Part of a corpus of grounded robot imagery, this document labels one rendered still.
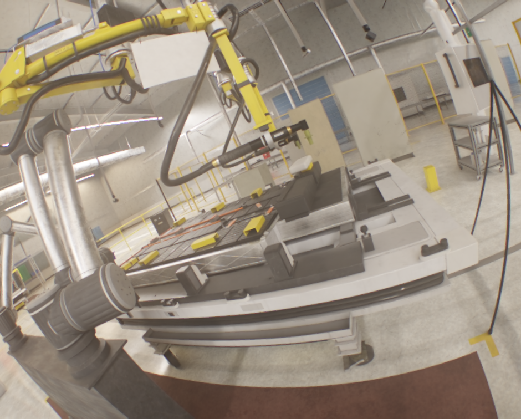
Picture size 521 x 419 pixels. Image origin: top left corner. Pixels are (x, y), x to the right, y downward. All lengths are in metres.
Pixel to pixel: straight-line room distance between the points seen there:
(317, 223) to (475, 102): 2.54
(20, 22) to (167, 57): 10.89
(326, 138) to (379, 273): 5.01
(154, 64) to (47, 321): 1.07
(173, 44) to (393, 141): 5.21
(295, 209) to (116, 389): 1.15
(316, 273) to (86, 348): 0.97
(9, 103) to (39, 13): 10.54
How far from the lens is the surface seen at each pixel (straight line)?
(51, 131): 1.32
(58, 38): 1.17
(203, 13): 1.21
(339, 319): 1.43
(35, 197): 1.33
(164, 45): 1.11
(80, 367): 1.15
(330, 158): 5.78
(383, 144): 5.75
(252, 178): 5.98
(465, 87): 3.26
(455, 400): 1.48
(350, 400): 1.54
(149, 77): 1.02
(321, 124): 5.72
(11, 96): 1.11
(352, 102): 5.65
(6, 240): 2.76
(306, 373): 1.73
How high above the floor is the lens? 1.36
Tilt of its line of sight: 13 degrees down
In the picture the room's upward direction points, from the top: 24 degrees counter-clockwise
